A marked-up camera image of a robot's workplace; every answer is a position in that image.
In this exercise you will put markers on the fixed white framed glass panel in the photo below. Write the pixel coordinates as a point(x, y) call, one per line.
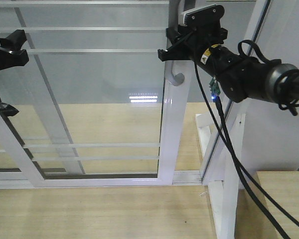
point(48, 91)

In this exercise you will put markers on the light plywood base board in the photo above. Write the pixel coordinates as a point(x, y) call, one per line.
point(171, 212)

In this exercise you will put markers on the white framed sliding glass door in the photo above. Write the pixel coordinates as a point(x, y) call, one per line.
point(119, 40)

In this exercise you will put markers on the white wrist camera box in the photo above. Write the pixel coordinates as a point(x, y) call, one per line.
point(200, 16)

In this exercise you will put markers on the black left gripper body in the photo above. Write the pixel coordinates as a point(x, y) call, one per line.
point(11, 54)

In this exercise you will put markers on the silver curved door handle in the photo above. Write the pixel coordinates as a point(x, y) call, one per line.
point(170, 73)

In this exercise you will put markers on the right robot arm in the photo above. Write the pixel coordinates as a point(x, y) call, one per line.
point(247, 74)

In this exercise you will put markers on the white triangular support bracket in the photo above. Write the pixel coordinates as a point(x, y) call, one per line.
point(220, 176)

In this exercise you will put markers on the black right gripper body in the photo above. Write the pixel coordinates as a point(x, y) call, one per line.
point(191, 43)

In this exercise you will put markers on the light wooden box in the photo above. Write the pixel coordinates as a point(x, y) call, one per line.
point(283, 186)

